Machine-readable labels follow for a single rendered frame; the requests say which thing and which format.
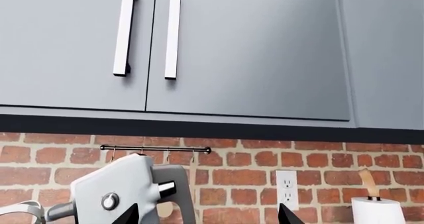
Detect grey cabinet door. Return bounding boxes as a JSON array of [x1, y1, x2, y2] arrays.
[[145, 0, 352, 122], [0, 0, 157, 112]]

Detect grey cabinet side panel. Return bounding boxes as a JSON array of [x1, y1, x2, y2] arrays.
[[335, 0, 424, 131]]

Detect black cabinet bottom trim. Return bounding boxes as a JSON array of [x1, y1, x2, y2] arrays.
[[0, 113, 424, 146]]

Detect wooden paper towel holder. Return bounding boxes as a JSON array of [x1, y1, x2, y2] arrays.
[[358, 168, 382, 201]]

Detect white paper towel roll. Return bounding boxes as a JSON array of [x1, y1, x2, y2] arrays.
[[350, 196, 407, 224]]

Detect grey stand mixer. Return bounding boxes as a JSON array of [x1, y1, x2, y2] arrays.
[[44, 152, 197, 224]]

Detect black wall hook rail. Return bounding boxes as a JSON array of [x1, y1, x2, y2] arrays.
[[99, 144, 212, 156]]

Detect white wall power outlet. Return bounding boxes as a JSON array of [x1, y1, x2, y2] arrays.
[[276, 169, 299, 211]]

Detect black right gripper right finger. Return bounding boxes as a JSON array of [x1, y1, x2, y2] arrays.
[[278, 203, 303, 224]]

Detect silver bar cabinet handle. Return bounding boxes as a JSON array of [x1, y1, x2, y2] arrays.
[[164, 0, 183, 81], [112, 0, 140, 78]]

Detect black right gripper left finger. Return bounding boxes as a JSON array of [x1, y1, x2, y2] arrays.
[[111, 202, 140, 224]]

